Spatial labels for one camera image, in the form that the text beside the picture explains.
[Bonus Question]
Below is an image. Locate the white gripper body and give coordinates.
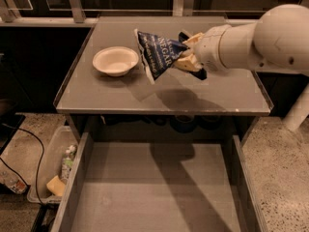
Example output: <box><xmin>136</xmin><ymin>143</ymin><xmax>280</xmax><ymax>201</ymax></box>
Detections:
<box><xmin>193</xmin><ymin>24</ymin><xmax>231</xmax><ymax>73</ymax></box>

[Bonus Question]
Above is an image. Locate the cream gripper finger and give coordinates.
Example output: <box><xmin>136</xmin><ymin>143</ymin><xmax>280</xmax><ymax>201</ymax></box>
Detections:
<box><xmin>179</xmin><ymin>31</ymin><xmax>204</xmax><ymax>48</ymax></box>
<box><xmin>174</xmin><ymin>54</ymin><xmax>207</xmax><ymax>80</ymax></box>

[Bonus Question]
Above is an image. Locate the blue chip bag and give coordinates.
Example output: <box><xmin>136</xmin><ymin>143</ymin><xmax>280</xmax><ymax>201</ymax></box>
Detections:
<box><xmin>134</xmin><ymin>29</ymin><xmax>188</xmax><ymax>84</ymax></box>

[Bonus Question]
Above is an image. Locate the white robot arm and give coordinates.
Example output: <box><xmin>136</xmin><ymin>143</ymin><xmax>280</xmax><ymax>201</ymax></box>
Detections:
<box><xmin>175</xmin><ymin>4</ymin><xmax>309</xmax><ymax>76</ymax></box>

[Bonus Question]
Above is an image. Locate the grey counter cabinet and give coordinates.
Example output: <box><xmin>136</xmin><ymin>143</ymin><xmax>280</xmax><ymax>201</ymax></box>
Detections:
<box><xmin>54</xmin><ymin>16</ymin><xmax>273</xmax><ymax>134</ymax></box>

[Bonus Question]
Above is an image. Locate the grey open drawer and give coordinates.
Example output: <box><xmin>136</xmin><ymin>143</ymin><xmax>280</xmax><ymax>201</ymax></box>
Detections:
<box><xmin>51</xmin><ymin>133</ymin><xmax>267</xmax><ymax>232</ymax></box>

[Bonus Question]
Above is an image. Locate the white paper bowl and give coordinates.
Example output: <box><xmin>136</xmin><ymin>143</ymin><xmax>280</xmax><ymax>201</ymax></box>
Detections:
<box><xmin>93</xmin><ymin>46</ymin><xmax>139</xmax><ymax>77</ymax></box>

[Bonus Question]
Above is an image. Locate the white table leg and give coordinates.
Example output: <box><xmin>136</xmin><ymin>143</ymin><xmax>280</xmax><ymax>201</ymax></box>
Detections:
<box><xmin>283</xmin><ymin>84</ymin><xmax>309</xmax><ymax>131</ymax></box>

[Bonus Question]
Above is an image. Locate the clear plastic bin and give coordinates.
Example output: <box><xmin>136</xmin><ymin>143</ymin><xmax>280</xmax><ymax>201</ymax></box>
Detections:
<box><xmin>27</xmin><ymin>126</ymin><xmax>77</xmax><ymax>204</ymax></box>

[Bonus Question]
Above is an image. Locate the plastic bottle in bin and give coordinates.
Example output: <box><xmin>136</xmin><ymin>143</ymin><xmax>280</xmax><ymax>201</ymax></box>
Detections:
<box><xmin>60</xmin><ymin>144</ymin><xmax>77</xmax><ymax>183</ymax></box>

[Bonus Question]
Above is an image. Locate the yellow sponge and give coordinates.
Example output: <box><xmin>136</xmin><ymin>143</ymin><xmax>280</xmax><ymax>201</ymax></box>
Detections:
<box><xmin>46</xmin><ymin>175</ymin><xmax>66</xmax><ymax>196</ymax></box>

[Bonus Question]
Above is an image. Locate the small colourful packet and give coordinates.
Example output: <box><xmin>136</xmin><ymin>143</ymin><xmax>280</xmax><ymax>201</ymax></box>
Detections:
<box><xmin>0</xmin><ymin>171</ymin><xmax>27</xmax><ymax>194</ymax></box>

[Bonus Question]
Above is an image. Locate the metal railing frame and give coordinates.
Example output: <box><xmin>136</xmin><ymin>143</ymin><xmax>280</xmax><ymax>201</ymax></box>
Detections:
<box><xmin>0</xmin><ymin>0</ymin><xmax>309</xmax><ymax>30</ymax></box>

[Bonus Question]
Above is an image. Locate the black cable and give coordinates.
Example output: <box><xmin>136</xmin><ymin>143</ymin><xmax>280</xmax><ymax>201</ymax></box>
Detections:
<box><xmin>0</xmin><ymin>123</ymin><xmax>46</xmax><ymax>206</ymax></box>

